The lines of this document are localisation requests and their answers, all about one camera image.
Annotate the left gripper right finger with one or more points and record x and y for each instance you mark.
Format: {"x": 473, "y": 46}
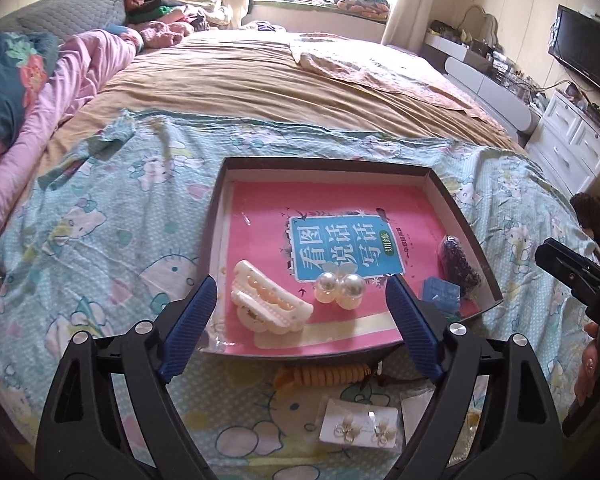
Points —
{"x": 518, "y": 434}

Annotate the tan bed sheet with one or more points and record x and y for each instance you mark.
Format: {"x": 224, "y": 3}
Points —
{"x": 254, "y": 75}

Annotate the Hello Kitty teal blanket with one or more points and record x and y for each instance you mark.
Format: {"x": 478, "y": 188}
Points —
{"x": 113, "y": 232}

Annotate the dark floral pillow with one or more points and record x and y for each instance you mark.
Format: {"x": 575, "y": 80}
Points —
{"x": 26, "y": 63}

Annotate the black flat television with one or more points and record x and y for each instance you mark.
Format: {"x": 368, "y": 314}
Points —
{"x": 575, "y": 43}

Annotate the window seat clothes pile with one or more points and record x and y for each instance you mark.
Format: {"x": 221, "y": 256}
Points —
{"x": 373, "y": 10}

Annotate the shallow dark cardboard tray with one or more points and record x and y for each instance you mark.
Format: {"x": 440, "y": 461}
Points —
{"x": 340, "y": 254}

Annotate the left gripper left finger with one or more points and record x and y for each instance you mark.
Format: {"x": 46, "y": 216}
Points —
{"x": 109, "y": 414}

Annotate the blue small box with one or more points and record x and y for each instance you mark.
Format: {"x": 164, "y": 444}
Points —
{"x": 444, "y": 295}

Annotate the pink quilt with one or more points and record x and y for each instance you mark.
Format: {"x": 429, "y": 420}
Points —
{"x": 86, "y": 62}

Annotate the beige curtain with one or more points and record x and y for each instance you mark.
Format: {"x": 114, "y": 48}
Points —
{"x": 407, "y": 24}

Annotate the flower earrings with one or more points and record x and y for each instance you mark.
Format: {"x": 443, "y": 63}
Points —
{"x": 362, "y": 425}

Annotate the pink floral cloth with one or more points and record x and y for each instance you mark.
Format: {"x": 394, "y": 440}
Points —
{"x": 383, "y": 69}

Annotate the grey quilted headboard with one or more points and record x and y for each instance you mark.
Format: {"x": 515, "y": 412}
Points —
{"x": 64, "y": 18}

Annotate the pile of clothes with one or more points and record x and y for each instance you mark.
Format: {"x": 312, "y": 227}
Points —
{"x": 161, "y": 24}

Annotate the white pearl hair claw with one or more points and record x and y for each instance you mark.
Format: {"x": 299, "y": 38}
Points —
{"x": 264, "y": 306}

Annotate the white low cabinet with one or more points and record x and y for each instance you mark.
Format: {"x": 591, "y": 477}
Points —
{"x": 467, "y": 70}

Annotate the person's right hand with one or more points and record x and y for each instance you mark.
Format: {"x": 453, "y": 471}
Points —
{"x": 585, "y": 382}

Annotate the bag of dark beads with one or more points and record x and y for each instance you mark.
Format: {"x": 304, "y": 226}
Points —
{"x": 456, "y": 267}

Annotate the white drawer chest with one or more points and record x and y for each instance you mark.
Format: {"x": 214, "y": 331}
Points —
{"x": 566, "y": 145}

